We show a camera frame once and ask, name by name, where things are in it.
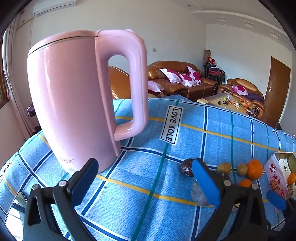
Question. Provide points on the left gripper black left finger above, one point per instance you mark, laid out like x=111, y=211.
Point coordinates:
x=40, y=222

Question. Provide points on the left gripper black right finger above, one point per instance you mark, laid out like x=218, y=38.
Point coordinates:
x=250, y=222

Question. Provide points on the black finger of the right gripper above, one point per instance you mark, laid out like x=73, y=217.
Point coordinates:
x=288, y=209

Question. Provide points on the small orange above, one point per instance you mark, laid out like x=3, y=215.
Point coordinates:
x=245, y=183
x=291, y=179

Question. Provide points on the pale round fruit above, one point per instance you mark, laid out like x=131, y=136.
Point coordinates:
x=242, y=169

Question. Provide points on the large orange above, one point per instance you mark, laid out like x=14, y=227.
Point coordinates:
x=255, y=169

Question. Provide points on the yellow-green kiwi fruit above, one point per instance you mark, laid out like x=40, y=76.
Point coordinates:
x=224, y=168

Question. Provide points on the dark passion fruit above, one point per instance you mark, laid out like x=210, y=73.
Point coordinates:
x=186, y=167

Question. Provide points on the small orange in box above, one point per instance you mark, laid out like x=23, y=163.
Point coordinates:
x=291, y=179

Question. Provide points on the pink biscuit tin box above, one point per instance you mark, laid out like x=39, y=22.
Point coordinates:
x=277, y=169

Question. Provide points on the blue plaid tablecloth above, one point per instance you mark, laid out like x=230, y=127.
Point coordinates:
x=144, y=190

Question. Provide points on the wooden coffee table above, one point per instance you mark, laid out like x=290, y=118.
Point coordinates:
x=226, y=101

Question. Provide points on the brown wooden door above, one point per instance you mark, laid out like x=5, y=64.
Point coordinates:
x=277, y=90

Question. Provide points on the brown leather armchair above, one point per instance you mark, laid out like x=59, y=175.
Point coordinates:
x=244, y=89

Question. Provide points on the pink electric kettle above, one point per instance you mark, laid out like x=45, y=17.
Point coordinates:
x=68, y=75

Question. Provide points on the stacked dark chairs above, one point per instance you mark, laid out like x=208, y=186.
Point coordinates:
x=211, y=69

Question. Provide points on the pink white cushion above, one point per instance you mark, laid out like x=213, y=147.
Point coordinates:
x=196, y=76

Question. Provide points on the brown leather three-seat sofa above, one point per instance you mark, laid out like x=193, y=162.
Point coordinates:
x=174, y=77

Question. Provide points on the white air conditioner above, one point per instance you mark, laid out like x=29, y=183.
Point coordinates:
x=43, y=7

